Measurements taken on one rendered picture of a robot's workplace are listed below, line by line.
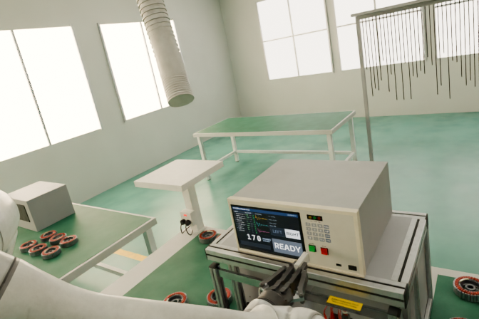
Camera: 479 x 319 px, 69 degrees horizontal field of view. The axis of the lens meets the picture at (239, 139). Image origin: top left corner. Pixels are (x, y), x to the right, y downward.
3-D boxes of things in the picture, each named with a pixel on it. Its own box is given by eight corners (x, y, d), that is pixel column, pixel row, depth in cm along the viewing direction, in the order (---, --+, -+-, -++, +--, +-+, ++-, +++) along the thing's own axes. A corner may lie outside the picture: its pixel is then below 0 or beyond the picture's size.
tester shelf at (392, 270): (406, 309, 90) (405, 294, 89) (207, 259, 130) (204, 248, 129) (428, 224, 125) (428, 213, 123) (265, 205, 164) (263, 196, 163)
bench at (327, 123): (339, 191, 406) (331, 129, 388) (203, 181, 528) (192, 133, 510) (361, 163, 476) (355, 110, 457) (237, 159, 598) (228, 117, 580)
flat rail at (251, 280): (395, 325, 93) (394, 316, 92) (215, 275, 129) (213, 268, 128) (395, 322, 94) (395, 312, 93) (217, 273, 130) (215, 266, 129)
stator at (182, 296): (188, 295, 162) (186, 288, 161) (189, 311, 151) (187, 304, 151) (164, 301, 161) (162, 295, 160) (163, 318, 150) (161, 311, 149)
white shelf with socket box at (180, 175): (201, 265, 184) (181, 185, 172) (153, 253, 205) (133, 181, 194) (237, 231, 211) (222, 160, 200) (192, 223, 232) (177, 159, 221)
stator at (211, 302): (222, 314, 146) (220, 306, 145) (202, 306, 153) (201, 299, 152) (237, 297, 154) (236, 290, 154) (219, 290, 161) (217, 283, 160)
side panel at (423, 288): (422, 358, 111) (415, 271, 103) (412, 355, 113) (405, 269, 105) (433, 300, 132) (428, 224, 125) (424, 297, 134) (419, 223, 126)
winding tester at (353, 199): (364, 278, 98) (356, 212, 93) (238, 250, 123) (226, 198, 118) (393, 213, 128) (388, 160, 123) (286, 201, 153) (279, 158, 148)
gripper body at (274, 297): (254, 320, 86) (272, 296, 94) (284, 331, 81) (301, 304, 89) (249, 295, 85) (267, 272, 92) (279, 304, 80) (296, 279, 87)
